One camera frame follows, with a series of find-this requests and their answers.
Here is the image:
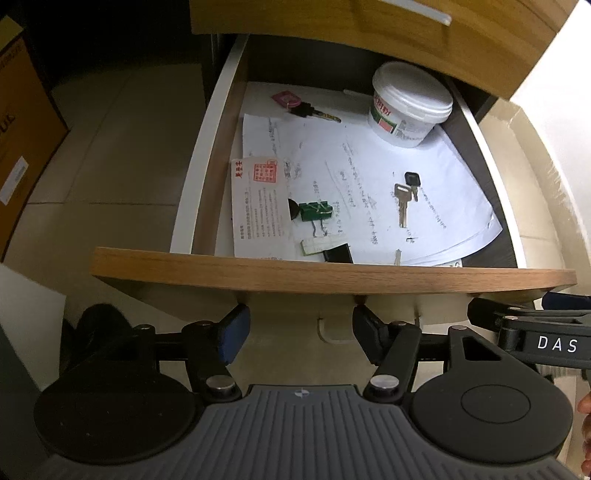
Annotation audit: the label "person's right hand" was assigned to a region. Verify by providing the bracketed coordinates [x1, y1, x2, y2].
[577, 393, 591, 477]

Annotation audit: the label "silver key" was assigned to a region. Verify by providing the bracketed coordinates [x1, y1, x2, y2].
[394, 184, 413, 229]

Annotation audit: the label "green binder clip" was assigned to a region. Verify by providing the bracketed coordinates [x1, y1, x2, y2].
[298, 201, 334, 222]

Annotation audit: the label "black key with pink tag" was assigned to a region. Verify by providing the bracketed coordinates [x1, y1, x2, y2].
[271, 91, 342, 123]

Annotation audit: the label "wooden upper drawer front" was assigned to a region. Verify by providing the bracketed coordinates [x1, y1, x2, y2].
[189, 0, 576, 99]

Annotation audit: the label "wooden drawer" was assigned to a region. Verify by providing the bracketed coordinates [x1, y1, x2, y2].
[90, 34, 577, 323]
[189, 0, 576, 99]

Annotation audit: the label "white card with red stamp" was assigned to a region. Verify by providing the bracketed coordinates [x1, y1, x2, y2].
[230, 157, 298, 260]

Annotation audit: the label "silver upper drawer handle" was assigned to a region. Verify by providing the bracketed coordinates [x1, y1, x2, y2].
[381, 0, 453, 27]

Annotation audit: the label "white plastic tub with lid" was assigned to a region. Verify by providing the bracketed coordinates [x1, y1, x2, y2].
[369, 61, 454, 148]

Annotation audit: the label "silver lower drawer handle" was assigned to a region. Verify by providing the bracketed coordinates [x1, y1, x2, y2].
[315, 317, 355, 345]

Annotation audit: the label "black head key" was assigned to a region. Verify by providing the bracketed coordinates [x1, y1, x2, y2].
[405, 172, 421, 202]

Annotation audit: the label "white paper sheets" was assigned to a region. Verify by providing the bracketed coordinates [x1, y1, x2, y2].
[230, 82, 503, 266]

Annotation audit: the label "black binder clip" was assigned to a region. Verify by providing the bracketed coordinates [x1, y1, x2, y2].
[322, 243, 353, 264]

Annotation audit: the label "silver drawer handle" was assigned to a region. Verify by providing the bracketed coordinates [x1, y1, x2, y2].
[381, 0, 453, 27]
[315, 317, 355, 345]

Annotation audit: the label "orange cardboard box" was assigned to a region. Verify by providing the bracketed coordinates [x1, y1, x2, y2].
[0, 16, 68, 252]

